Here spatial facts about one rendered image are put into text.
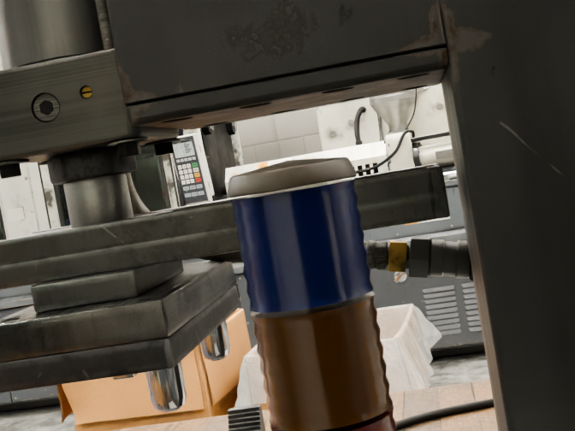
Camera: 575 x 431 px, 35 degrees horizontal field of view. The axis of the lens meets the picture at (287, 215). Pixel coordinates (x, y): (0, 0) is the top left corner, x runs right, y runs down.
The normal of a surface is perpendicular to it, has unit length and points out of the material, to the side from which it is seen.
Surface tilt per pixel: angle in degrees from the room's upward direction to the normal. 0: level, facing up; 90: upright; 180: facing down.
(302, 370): 76
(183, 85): 90
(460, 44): 90
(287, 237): 104
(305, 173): 72
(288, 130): 90
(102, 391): 87
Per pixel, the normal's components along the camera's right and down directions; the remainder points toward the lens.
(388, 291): -0.19, 0.08
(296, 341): -0.27, 0.34
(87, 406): -0.40, 0.05
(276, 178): -0.26, -0.22
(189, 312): 0.98, -0.16
